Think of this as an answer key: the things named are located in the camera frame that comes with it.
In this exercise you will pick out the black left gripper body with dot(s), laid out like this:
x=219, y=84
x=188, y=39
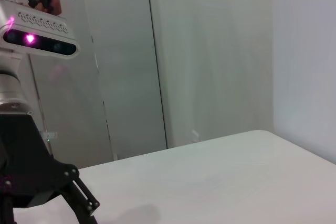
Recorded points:
x=23, y=161

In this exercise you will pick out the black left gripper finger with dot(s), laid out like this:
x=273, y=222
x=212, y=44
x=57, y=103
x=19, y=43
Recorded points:
x=6, y=212
x=84, y=203

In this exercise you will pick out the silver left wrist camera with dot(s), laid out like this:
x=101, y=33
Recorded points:
x=39, y=35

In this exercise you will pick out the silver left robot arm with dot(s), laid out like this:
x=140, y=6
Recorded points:
x=9, y=93

